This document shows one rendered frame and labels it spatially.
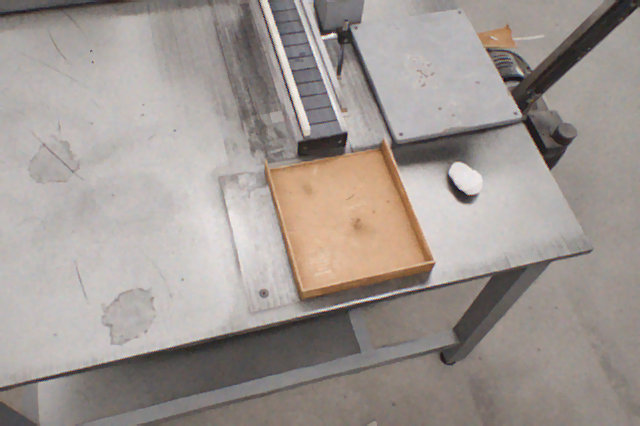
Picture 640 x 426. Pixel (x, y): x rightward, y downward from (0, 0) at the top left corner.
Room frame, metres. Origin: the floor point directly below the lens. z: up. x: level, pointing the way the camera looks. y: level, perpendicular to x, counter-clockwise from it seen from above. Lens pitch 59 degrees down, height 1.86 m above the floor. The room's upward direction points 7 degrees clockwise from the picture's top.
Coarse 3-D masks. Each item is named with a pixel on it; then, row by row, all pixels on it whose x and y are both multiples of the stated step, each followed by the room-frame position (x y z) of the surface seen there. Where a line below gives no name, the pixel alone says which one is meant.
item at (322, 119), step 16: (272, 0) 1.17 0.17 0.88; (288, 0) 1.18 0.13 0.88; (288, 16) 1.12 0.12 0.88; (288, 32) 1.07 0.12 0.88; (304, 32) 1.08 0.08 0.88; (288, 48) 1.02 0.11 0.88; (304, 48) 1.03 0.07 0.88; (304, 64) 0.98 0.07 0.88; (304, 80) 0.93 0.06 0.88; (320, 80) 0.94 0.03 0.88; (304, 96) 0.89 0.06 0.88; (320, 96) 0.89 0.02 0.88; (320, 112) 0.85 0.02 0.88; (320, 128) 0.80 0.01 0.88; (336, 128) 0.81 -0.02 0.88
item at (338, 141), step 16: (256, 0) 1.17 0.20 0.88; (256, 16) 1.13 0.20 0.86; (304, 16) 1.13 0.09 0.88; (272, 48) 1.02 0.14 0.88; (272, 64) 0.97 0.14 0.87; (320, 64) 0.99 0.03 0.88; (288, 96) 0.88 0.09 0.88; (288, 112) 0.84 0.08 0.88; (336, 112) 0.85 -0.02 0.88; (304, 144) 0.77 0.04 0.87; (320, 144) 0.78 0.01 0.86; (336, 144) 0.79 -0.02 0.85
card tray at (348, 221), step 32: (320, 160) 0.76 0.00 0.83; (352, 160) 0.77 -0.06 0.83; (384, 160) 0.78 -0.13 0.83; (288, 192) 0.67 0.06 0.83; (320, 192) 0.68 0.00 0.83; (352, 192) 0.69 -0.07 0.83; (384, 192) 0.70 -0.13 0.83; (288, 224) 0.59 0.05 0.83; (320, 224) 0.60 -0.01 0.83; (352, 224) 0.61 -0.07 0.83; (384, 224) 0.62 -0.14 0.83; (416, 224) 0.61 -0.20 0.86; (320, 256) 0.53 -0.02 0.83; (352, 256) 0.54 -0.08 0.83; (384, 256) 0.55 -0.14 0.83; (416, 256) 0.56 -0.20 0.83; (320, 288) 0.45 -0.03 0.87; (352, 288) 0.47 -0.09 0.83
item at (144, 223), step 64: (128, 0) 1.16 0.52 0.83; (192, 0) 1.19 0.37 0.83; (384, 0) 1.28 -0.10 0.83; (448, 0) 1.31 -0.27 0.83; (0, 64) 0.91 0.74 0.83; (64, 64) 0.93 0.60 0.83; (128, 64) 0.96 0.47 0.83; (192, 64) 0.98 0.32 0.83; (256, 64) 1.01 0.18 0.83; (0, 128) 0.73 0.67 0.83; (64, 128) 0.76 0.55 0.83; (128, 128) 0.78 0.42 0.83; (192, 128) 0.80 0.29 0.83; (256, 128) 0.82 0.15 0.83; (384, 128) 0.87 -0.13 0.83; (512, 128) 0.91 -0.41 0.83; (0, 192) 0.58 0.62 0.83; (64, 192) 0.60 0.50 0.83; (128, 192) 0.62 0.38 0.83; (192, 192) 0.64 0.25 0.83; (256, 192) 0.66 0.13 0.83; (448, 192) 0.72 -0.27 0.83; (512, 192) 0.74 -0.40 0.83; (0, 256) 0.45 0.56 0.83; (64, 256) 0.47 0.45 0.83; (128, 256) 0.48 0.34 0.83; (192, 256) 0.50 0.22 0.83; (256, 256) 0.51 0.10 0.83; (448, 256) 0.57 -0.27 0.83; (512, 256) 0.59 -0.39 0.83; (576, 256) 0.61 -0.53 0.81; (0, 320) 0.33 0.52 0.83; (64, 320) 0.34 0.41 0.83; (128, 320) 0.36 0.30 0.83; (192, 320) 0.37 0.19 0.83; (256, 320) 0.39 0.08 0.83; (0, 384) 0.22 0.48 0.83
